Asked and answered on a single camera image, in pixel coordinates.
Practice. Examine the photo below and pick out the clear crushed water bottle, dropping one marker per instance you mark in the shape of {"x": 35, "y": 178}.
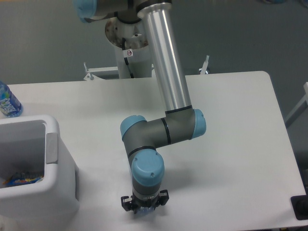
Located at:
{"x": 143, "y": 211}

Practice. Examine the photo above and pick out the white frame at right edge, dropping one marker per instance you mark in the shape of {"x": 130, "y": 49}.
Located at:
{"x": 298, "y": 109}

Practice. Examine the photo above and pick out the white pedestal base bracket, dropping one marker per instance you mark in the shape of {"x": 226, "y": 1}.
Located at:
{"x": 112, "y": 72}

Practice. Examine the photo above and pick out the blue snack wrapper bag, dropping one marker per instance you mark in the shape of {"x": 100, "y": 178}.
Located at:
{"x": 23, "y": 178}

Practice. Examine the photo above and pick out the black clamp at table edge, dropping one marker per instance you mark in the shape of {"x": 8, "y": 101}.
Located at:
{"x": 300, "y": 206}

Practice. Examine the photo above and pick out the white plastic trash can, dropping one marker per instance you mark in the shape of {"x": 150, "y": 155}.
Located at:
{"x": 33, "y": 144}

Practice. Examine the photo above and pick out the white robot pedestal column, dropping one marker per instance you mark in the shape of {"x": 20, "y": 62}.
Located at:
{"x": 133, "y": 56}

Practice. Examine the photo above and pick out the blue labelled drink bottle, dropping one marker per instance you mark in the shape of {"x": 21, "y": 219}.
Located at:
{"x": 10, "y": 106}

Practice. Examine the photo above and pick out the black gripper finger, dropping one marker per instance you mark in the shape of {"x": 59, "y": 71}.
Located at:
{"x": 162, "y": 198}
{"x": 129, "y": 204}

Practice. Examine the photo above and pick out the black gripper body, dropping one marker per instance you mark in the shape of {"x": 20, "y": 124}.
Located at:
{"x": 138, "y": 203}

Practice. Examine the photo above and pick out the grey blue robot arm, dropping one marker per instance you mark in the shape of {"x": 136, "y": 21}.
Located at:
{"x": 182, "y": 122}

